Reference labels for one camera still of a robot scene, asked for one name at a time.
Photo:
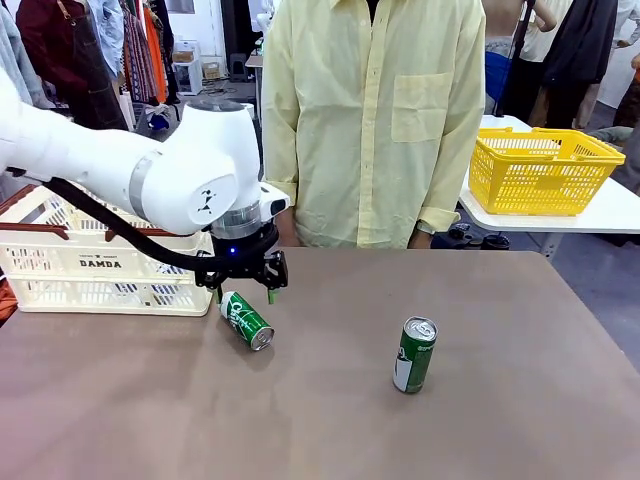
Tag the left gripper black green-tipped finger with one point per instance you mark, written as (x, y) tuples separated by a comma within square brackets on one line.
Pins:
[(275, 272), (216, 292)]

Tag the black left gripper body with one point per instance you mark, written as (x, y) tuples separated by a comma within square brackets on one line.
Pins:
[(240, 260)]

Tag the green and white drink can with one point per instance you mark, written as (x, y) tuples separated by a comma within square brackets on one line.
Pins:
[(245, 320)]

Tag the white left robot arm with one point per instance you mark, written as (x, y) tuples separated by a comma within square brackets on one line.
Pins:
[(175, 165)]

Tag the cream plastic DAMDA basket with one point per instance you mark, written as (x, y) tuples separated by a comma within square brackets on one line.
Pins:
[(75, 280)]

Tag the yellow plastic shopping basket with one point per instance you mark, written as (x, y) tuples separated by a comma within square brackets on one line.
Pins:
[(540, 175)]

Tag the person's right hand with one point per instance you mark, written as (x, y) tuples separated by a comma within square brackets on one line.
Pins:
[(289, 230)]

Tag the person's left hand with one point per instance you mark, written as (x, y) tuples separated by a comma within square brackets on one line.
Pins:
[(420, 241)]

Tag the silver wrist watch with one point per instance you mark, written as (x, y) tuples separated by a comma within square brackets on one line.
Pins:
[(426, 228)]

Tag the dark green drink can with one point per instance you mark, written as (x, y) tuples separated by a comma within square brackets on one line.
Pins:
[(415, 355)]

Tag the person in yellow shirt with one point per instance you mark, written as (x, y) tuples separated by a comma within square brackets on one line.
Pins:
[(375, 125)]

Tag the small cardboard box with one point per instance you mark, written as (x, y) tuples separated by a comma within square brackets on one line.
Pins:
[(211, 71)]

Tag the white box appliance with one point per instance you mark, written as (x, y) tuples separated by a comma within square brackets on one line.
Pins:
[(187, 70)]

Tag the black chair base wheels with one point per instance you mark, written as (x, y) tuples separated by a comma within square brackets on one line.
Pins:
[(482, 240)]

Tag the orange hanging garment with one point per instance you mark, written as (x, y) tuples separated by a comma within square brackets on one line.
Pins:
[(156, 60)]

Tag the striped patterned hanging garment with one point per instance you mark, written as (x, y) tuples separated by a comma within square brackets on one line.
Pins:
[(140, 55)]

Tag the light blue hanging shirt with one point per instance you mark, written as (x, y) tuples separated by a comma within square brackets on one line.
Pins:
[(107, 35)]

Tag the maroon hanging garment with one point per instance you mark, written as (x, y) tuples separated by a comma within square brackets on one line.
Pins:
[(65, 50)]

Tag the blue draped cloth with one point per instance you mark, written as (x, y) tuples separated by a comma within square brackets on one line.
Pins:
[(497, 75)]

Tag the grey hanging garment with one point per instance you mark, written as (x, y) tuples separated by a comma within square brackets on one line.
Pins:
[(15, 65)]

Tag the bare torso mannequin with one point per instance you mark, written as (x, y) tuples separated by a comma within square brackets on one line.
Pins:
[(505, 20)]

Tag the white side table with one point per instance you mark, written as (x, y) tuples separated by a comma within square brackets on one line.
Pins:
[(615, 210)]

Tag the black hanging garment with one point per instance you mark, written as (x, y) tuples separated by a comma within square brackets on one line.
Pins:
[(580, 45)]

